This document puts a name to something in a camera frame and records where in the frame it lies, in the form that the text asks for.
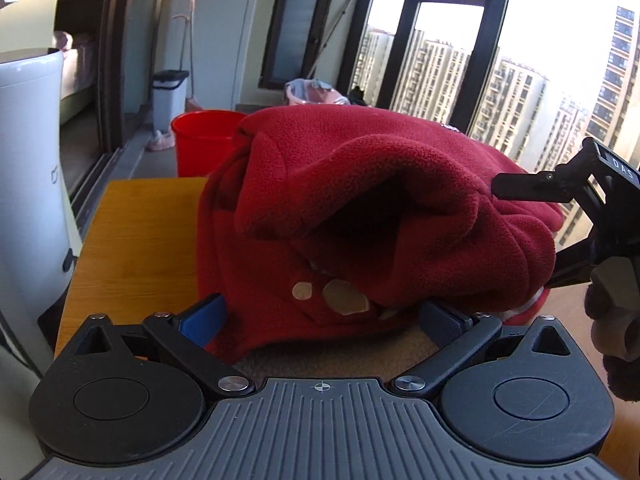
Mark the dark framed window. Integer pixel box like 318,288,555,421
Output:
258,0,336,92

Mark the pink broom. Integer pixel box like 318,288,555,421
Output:
172,0,202,112

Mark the leaning mop stick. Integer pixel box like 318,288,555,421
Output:
304,0,360,81

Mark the red plastic bucket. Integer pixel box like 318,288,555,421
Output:
170,109,249,179

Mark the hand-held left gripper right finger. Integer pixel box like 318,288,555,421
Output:
387,299,576,402

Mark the pink slipper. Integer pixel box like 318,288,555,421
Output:
145,129,176,152

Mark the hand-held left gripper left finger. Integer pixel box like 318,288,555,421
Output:
70,293,257,399

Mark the grey cloth in tub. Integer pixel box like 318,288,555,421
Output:
287,78,332,92

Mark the red hooded fleece jacket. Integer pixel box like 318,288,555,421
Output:
196,105,566,367

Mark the pink plastic tub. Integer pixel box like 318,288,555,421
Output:
285,79,351,109

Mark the white floor appliance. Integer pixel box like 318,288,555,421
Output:
0,47,84,386

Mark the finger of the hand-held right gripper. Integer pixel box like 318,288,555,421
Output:
491,162,596,205
542,237,601,292

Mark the white bin with black lid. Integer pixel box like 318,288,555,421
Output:
151,70,191,134

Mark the person's right hand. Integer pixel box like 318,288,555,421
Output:
584,256,640,404

